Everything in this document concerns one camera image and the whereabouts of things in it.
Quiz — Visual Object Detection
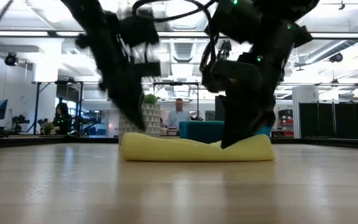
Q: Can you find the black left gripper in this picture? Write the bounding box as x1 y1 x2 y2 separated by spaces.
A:
75 12 162 131

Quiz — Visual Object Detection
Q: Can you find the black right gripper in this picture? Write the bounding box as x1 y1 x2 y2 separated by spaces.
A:
219 46 287 149

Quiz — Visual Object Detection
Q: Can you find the yellow microfiber towel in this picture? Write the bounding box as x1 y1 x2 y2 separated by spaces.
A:
119 132 276 162

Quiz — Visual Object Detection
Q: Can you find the succulent in triangle-patterned pot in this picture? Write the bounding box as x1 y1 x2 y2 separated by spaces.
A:
119 94 162 139

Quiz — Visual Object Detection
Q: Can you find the red storage shelf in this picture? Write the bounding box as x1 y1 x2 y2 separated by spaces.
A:
277 108 294 138

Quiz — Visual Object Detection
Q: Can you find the black computer monitor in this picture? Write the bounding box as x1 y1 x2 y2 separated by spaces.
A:
214 95 226 122

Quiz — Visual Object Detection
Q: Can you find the person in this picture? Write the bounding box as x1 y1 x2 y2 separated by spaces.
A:
165 98 192 137
52 102 73 136

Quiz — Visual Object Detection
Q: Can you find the blue plastic bin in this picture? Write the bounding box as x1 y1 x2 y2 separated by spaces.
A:
178 120 272 144

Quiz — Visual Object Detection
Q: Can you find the black partition curtain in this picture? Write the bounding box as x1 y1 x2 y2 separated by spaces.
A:
299 102 358 139

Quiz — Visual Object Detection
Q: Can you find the small background green plant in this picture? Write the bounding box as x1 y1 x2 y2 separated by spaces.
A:
40 121 55 135

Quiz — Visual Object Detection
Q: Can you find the blue screen monitor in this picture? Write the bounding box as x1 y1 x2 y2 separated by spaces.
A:
0 99 8 121

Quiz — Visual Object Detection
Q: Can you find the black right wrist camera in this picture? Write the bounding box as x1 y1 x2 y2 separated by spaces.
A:
201 60 263 94

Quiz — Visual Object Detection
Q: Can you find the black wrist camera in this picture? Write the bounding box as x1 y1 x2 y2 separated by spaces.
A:
201 60 263 94
119 14 161 47

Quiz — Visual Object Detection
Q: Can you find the silver ventilation duct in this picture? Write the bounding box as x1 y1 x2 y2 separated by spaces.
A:
171 42 196 65

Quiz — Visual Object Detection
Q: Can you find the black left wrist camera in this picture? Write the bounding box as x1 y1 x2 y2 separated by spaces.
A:
119 14 161 47

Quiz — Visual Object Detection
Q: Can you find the black background rig frame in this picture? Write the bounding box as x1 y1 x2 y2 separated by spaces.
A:
31 80 200 135

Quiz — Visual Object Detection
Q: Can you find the black metal table frame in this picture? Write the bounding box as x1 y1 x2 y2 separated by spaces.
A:
0 135 358 151

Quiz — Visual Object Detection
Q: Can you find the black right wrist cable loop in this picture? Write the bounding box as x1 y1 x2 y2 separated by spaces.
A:
131 0 221 73

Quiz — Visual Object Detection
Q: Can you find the black overhead frame beam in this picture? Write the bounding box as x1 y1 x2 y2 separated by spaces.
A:
0 30 358 40

